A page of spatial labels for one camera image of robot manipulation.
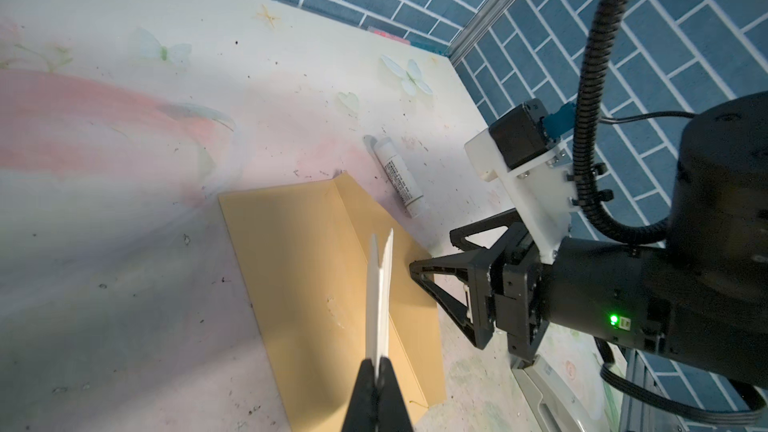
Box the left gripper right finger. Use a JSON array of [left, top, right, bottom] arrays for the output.
[[376, 356, 414, 432]]

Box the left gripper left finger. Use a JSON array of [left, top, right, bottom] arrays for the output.
[[341, 359, 378, 432]]

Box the brown kraft envelope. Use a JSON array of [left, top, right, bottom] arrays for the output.
[[219, 174, 446, 431]]

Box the cream letter paper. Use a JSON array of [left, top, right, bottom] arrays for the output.
[[365, 229, 394, 378]]

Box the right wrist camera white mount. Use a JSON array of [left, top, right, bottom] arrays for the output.
[[464, 99, 577, 265]]

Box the white glue stick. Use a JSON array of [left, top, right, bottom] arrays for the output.
[[373, 137, 428, 218]]

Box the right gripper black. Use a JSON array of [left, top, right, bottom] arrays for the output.
[[409, 208, 549, 366]]

